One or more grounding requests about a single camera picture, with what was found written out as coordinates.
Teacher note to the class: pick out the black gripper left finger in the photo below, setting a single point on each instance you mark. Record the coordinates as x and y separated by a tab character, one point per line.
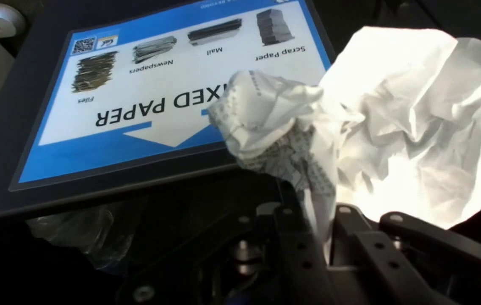
292	260

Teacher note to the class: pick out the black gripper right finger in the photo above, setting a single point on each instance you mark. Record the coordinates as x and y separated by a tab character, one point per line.
404	265

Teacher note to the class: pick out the large printed paper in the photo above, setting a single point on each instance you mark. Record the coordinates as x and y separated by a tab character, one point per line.
410	124

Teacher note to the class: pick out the bin with black liner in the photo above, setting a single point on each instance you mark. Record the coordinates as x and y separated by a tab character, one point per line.
82	231

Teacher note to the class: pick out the black bin door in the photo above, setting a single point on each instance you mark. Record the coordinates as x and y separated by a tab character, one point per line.
82	190

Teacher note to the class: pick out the blue mixed paper sign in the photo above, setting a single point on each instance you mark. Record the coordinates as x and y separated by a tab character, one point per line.
139	102

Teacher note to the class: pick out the white round door stop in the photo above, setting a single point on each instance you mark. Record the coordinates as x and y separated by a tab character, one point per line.
1	19

